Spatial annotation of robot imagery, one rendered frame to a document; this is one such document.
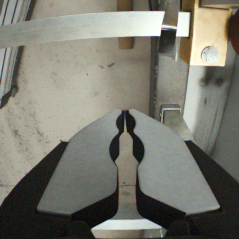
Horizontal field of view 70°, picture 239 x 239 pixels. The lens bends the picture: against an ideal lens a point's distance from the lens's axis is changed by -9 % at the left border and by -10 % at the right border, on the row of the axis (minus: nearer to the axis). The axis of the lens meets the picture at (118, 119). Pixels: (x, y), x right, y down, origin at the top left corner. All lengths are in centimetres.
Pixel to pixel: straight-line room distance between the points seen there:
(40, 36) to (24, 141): 137
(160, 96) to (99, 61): 74
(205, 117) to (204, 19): 41
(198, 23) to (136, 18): 7
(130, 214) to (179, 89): 29
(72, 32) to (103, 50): 88
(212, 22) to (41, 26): 21
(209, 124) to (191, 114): 8
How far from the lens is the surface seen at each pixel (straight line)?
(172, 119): 40
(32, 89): 132
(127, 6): 102
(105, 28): 24
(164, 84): 44
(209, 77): 56
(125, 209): 29
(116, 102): 122
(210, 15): 25
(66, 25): 25
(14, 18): 100
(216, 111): 61
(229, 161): 62
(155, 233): 79
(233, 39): 26
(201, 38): 25
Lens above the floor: 110
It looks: 59 degrees down
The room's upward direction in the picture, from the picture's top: 178 degrees counter-clockwise
